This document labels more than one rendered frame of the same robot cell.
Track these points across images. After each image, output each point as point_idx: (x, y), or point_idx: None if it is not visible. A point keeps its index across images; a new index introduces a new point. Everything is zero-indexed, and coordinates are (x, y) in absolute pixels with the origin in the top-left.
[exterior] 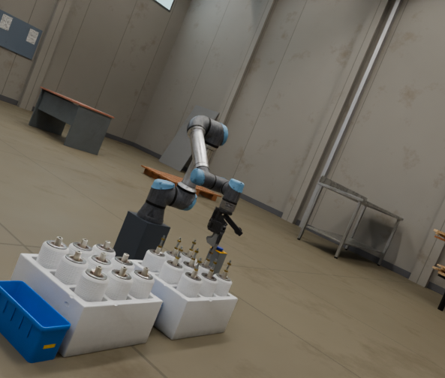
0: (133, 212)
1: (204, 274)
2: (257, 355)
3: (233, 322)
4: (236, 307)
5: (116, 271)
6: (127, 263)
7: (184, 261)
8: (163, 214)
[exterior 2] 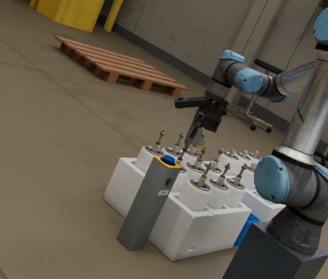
0: (321, 252)
1: (179, 154)
2: (70, 171)
3: (75, 211)
4: (40, 244)
5: (247, 158)
6: (247, 165)
7: (203, 171)
8: (280, 212)
